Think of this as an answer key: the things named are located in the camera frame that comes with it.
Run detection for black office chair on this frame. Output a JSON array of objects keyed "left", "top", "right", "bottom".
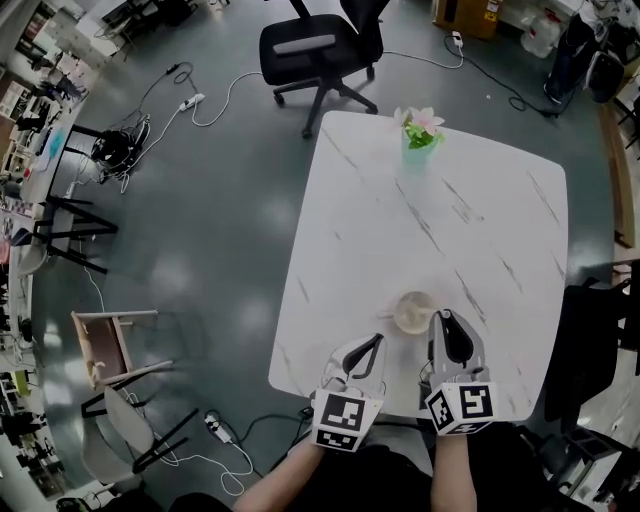
[{"left": 258, "top": 0, "right": 386, "bottom": 140}]

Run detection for clear water jug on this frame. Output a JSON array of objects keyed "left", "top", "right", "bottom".
[{"left": 519, "top": 12, "right": 562, "bottom": 59}]

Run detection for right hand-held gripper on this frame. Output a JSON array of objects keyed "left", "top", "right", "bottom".
[{"left": 418, "top": 308, "right": 501, "bottom": 437}]

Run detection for pink flowers in teal pot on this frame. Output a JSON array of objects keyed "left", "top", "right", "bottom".
[{"left": 392, "top": 105, "right": 447, "bottom": 172}]

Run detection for black cable bundle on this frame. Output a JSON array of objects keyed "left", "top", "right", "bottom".
[{"left": 90, "top": 113, "right": 152, "bottom": 184}]

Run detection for person's black clothing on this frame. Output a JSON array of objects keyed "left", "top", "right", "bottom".
[{"left": 167, "top": 439, "right": 556, "bottom": 512}]

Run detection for person's right forearm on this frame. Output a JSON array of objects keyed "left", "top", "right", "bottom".
[{"left": 429, "top": 430, "right": 480, "bottom": 512}]

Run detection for clear glass cup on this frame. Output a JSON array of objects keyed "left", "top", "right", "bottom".
[{"left": 393, "top": 291, "right": 439, "bottom": 335}]

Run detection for cardboard box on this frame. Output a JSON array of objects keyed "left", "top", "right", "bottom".
[{"left": 431, "top": 0, "right": 502, "bottom": 42}]

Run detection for black backpack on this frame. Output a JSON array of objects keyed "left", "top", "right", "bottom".
[{"left": 587, "top": 49, "right": 626, "bottom": 105}]

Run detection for wooden chair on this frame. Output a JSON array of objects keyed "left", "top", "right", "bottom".
[{"left": 70, "top": 309, "right": 175, "bottom": 391}]

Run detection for white cable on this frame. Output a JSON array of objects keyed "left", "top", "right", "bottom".
[
  {"left": 164, "top": 438, "right": 255, "bottom": 497},
  {"left": 382, "top": 45, "right": 465, "bottom": 70},
  {"left": 191, "top": 71, "right": 264, "bottom": 128}
]

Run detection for person's left forearm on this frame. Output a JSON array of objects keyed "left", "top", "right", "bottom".
[{"left": 233, "top": 438, "right": 329, "bottom": 512}]

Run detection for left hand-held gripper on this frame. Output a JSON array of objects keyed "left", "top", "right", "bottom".
[{"left": 310, "top": 333, "right": 389, "bottom": 454}]

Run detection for black jacket on chair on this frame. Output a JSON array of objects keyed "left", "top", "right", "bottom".
[{"left": 543, "top": 277, "right": 640, "bottom": 434}]

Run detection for grey chair with black legs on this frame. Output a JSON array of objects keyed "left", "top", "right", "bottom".
[{"left": 79, "top": 384, "right": 200, "bottom": 485}]

